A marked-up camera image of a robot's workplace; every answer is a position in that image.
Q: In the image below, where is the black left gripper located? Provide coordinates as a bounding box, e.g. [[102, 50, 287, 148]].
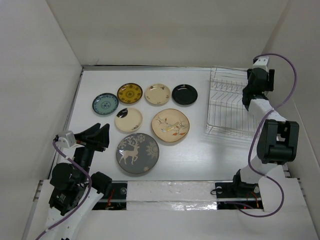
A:
[[74, 121, 109, 181]]

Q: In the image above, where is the beige bird branch plate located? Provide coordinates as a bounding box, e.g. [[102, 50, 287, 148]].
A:
[[151, 108, 190, 143]]

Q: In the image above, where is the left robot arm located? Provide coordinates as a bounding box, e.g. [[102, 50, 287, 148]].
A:
[[37, 123, 112, 240]]

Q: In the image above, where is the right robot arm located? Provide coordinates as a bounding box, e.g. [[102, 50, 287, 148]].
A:
[[231, 67, 300, 197]]

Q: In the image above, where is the blue white patterned plate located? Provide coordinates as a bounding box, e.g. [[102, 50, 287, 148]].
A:
[[92, 92, 119, 116]]

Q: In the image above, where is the cream plate with dark patch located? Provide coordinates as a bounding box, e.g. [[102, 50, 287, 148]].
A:
[[114, 107, 143, 133]]

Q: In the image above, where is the yellow patterned small plate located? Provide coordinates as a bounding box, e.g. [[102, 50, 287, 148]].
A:
[[117, 83, 143, 104]]

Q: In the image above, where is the cream floral small plate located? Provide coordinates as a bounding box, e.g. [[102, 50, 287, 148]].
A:
[[144, 83, 171, 105]]

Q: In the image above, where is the black glossy small plate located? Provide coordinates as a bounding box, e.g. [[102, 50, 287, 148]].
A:
[[171, 84, 198, 106]]

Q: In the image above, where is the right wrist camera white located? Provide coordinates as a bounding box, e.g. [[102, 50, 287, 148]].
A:
[[252, 56, 269, 72]]

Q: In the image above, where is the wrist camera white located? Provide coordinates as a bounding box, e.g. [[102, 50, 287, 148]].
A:
[[53, 130, 77, 149], [252, 56, 269, 72]]

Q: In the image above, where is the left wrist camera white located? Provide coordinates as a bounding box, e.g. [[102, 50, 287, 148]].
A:
[[53, 130, 77, 149]]

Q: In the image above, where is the white wire dish rack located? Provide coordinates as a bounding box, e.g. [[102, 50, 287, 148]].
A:
[[206, 66, 259, 139]]

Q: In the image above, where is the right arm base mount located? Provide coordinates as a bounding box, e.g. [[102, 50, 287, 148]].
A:
[[215, 182, 261, 200]]

